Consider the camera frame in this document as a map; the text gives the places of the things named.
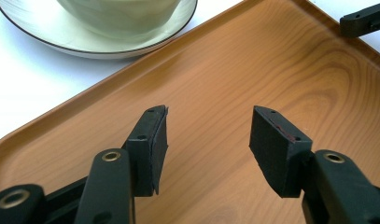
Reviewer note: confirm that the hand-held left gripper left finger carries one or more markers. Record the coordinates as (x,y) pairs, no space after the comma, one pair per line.
(144,155)

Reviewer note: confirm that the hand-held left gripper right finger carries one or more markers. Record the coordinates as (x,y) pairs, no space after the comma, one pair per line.
(281,155)

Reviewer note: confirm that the wood-grain brown tray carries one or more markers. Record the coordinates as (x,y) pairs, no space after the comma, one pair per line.
(228,77)

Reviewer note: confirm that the pale green bowl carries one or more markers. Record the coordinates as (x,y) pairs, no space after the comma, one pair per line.
(122,15)

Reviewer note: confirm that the pale green plate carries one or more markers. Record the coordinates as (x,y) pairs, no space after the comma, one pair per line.
(53,28)

